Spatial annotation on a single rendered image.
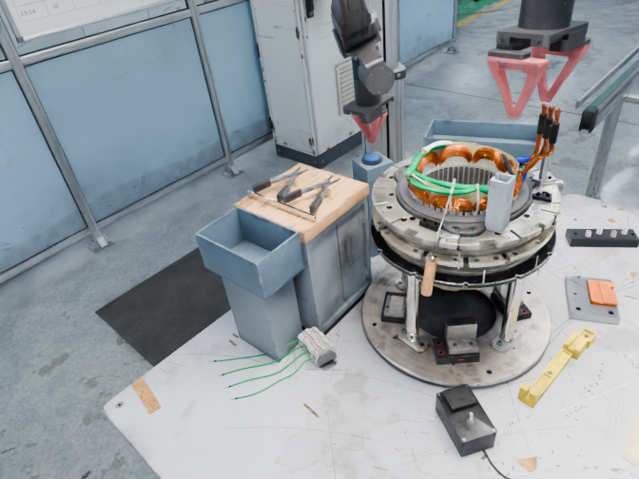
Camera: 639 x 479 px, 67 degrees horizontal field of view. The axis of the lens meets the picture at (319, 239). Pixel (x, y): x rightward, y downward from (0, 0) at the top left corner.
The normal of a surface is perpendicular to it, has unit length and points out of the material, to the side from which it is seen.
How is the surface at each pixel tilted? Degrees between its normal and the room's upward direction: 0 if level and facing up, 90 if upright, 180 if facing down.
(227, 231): 90
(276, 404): 0
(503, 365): 0
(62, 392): 0
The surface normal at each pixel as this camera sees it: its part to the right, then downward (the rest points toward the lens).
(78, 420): -0.11, -0.80
